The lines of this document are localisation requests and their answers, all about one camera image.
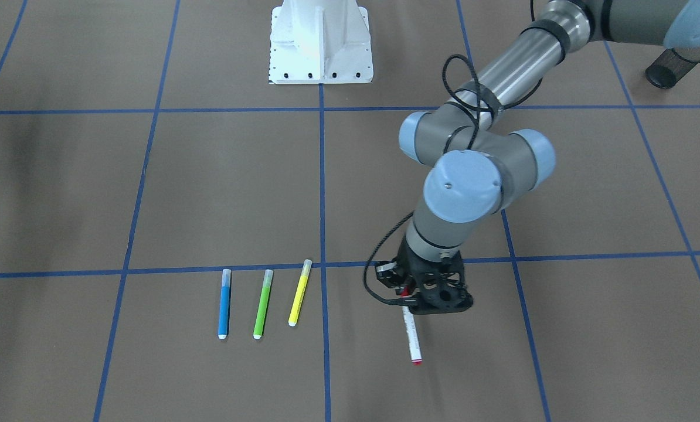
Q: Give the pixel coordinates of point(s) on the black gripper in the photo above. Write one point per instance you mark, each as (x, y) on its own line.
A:
(408, 265)

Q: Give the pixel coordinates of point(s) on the red and white marker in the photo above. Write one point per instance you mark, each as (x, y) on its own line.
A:
(415, 351)

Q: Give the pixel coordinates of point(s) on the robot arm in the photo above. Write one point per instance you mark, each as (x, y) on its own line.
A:
(475, 173)

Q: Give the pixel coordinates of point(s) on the yellow marker pen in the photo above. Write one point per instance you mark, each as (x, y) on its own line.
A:
(299, 295)

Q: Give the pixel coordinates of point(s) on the green marker pen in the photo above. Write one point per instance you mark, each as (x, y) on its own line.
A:
(261, 315)

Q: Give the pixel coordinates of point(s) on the blue marker pen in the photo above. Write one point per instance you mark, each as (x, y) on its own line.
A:
(224, 307)

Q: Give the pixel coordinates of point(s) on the black mesh pen cup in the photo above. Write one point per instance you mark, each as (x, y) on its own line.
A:
(672, 66)

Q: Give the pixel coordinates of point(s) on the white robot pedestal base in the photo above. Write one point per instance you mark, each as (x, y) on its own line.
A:
(320, 42)

